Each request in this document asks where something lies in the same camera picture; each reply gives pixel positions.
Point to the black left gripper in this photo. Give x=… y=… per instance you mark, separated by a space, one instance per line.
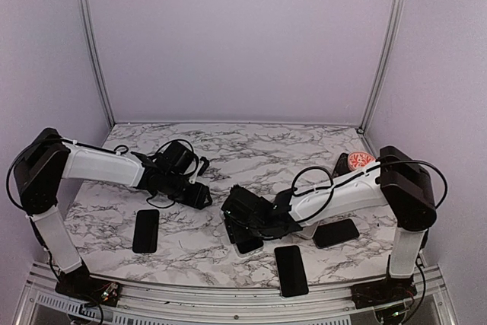
x=196 y=199

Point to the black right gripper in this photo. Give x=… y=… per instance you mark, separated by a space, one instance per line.
x=233 y=229

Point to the black phone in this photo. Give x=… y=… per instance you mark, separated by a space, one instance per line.
x=291 y=272
x=145 y=239
x=249 y=247
x=335 y=233

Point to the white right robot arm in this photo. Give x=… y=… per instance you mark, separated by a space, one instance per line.
x=394 y=180

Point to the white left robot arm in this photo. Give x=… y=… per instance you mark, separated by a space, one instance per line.
x=34 y=176

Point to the red white patterned bowl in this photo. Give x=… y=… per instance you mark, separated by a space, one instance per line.
x=359 y=159

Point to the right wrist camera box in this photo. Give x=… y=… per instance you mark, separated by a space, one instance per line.
x=238 y=192

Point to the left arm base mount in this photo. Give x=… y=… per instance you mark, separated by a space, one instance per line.
x=82 y=285

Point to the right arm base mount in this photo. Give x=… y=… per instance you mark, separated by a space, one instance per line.
x=383 y=291

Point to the aluminium front rail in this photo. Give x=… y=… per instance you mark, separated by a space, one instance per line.
x=153 y=303

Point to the aluminium left corner post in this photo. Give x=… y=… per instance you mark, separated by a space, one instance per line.
x=93 y=55

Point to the aluminium corner post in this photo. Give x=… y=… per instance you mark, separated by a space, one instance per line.
x=380 y=74
x=93 y=55

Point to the aluminium right corner post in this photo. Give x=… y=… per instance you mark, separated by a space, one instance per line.
x=380 y=74

